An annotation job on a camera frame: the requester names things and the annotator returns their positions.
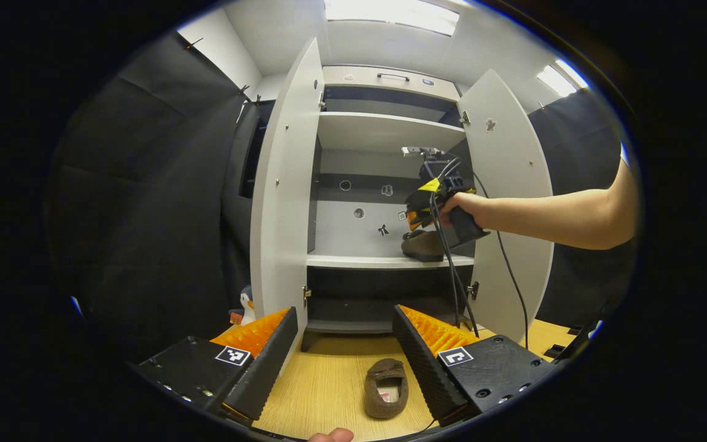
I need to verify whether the white shoe cabinet door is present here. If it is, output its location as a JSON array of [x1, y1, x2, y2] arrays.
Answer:
[[249, 37, 325, 369], [457, 69, 555, 341]]

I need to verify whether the brown fuzzy shoe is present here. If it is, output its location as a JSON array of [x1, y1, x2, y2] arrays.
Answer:
[[364, 358, 409, 420], [401, 230, 447, 263]]

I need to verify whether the penguin plush toy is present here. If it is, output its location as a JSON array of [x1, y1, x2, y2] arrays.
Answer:
[[240, 285, 257, 326]]

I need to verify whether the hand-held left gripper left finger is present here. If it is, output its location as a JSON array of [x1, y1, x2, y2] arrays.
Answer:
[[134, 306, 299, 422]]

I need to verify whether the white shoe cabinet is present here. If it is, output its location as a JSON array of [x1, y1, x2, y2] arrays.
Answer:
[[301, 66, 477, 352]]

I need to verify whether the ceiling light panel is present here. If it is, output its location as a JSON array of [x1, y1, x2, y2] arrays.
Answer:
[[324, 0, 460, 36], [536, 58, 589, 97]]

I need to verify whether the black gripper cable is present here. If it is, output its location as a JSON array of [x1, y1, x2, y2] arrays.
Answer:
[[428, 157, 530, 351]]

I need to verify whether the white cabinet drawer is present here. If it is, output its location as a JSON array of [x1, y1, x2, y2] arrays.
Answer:
[[323, 66, 460, 102]]

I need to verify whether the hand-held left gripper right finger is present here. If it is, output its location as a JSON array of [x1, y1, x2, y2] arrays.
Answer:
[[392, 304, 557, 427]]

